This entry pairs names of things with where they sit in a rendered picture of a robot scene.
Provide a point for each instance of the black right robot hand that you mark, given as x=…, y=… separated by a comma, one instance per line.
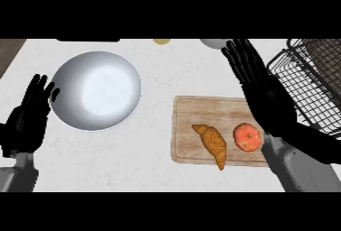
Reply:
x=265, y=102

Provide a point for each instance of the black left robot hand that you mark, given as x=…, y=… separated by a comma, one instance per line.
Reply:
x=23, y=126

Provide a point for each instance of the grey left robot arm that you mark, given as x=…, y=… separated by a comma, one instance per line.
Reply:
x=17, y=173

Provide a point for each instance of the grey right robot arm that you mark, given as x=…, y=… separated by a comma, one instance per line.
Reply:
x=296, y=168

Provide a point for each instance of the wooden cutting board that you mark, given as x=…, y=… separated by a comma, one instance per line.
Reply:
x=211, y=120

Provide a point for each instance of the brown croissant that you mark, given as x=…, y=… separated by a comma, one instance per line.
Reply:
x=214, y=143

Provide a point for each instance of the large silver metal bowl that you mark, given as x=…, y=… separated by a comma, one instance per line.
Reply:
x=96, y=90

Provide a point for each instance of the white round bowl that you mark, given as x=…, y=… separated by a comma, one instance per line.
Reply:
x=214, y=43

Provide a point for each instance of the brown wooden panel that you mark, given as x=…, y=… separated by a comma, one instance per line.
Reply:
x=9, y=52

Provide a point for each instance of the small yellow round object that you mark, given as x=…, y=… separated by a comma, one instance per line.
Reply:
x=161, y=41

